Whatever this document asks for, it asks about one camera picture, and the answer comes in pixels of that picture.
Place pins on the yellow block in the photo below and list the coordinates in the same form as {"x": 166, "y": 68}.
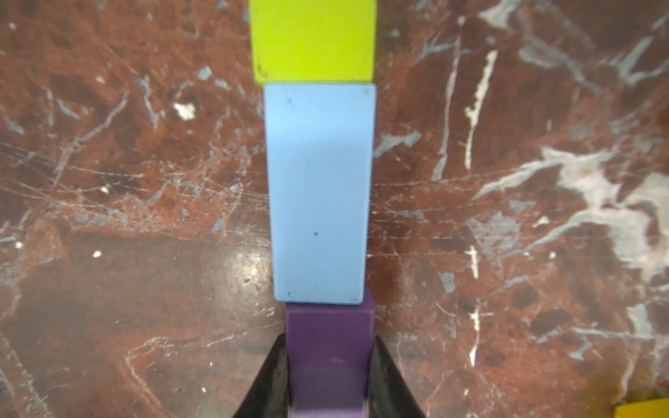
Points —
{"x": 648, "y": 409}

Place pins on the lime green block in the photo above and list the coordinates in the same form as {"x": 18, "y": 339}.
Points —
{"x": 313, "y": 41}

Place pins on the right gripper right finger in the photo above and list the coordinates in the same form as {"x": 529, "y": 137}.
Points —
{"x": 388, "y": 394}

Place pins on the light blue block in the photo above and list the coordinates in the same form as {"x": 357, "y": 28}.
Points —
{"x": 320, "y": 140}

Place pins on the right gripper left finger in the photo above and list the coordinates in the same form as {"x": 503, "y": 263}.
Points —
{"x": 268, "y": 396}

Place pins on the purple block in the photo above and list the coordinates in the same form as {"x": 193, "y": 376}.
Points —
{"x": 328, "y": 351}

